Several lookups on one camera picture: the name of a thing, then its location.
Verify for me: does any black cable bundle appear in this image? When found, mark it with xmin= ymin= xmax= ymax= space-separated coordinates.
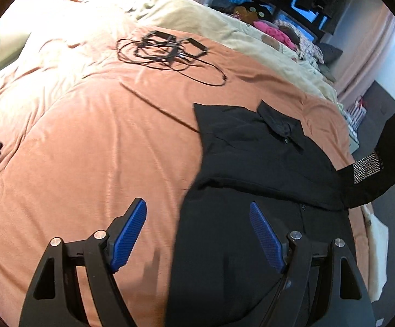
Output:
xmin=117 ymin=31 xmax=227 ymax=87

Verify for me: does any window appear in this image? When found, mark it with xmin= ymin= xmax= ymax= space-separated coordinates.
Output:
xmin=214 ymin=0 xmax=327 ymax=41

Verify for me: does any cream blanket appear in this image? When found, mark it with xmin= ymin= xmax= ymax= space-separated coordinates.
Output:
xmin=136 ymin=0 xmax=336 ymax=102

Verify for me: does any orange blanket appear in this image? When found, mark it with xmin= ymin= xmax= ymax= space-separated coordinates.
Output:
xmin=0 ymin=0 xmax=371 ymax=327

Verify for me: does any brown plush toy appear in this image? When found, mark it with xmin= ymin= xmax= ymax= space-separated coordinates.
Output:
xmin=233 ymin=3 xmax=269 ymax=24

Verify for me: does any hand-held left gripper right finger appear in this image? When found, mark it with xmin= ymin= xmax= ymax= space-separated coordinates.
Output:
xmin=249 ymin=201 xmax=376 ymax=327

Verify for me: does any striped gift bag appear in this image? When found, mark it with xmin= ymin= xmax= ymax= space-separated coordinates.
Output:
xmin=345 ymin=97 xmax=368 ymax=126

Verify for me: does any white nightstand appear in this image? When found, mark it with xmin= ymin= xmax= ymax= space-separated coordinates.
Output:
xmin=340 ymin=102 xmax=359 ymax=154

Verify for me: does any grey pillow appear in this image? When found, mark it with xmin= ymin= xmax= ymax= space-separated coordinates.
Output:
xmin=318 ymin=43 xmax=344 ymax=65

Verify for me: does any geometric patterned rug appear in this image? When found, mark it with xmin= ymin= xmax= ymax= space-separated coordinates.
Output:
xmin=353 ymin=152 xmax=383 ymax=184

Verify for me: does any floral pillow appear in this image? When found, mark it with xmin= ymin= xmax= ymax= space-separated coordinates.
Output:
xmin=275 ymin=20 xmax=324 ymax=63

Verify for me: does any cream bear print quilt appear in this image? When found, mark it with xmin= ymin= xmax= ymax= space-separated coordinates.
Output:
xmin=228 ymin=20 xmax=337 ymax=91

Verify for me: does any white tote bag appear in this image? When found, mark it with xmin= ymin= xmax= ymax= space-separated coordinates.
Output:
xmin=362 ymin=204 xmax=388 ymax=302

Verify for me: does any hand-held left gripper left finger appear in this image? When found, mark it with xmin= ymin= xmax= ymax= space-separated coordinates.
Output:
xmin=19 ymin=198 xmax=148 ymax=327

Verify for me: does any pink cloth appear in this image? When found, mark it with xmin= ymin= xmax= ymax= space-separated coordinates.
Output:
xmin=255 ymin=20 xmax=295 ymax=46

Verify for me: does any black shirt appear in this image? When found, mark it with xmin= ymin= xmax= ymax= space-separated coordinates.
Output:
xmin=165 ymin=100 xmax=395 ymax=327

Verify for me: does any grey hanging garment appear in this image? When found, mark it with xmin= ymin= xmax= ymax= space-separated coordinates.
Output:
xmin=315 ymin=0 xmax=352 ymax=33

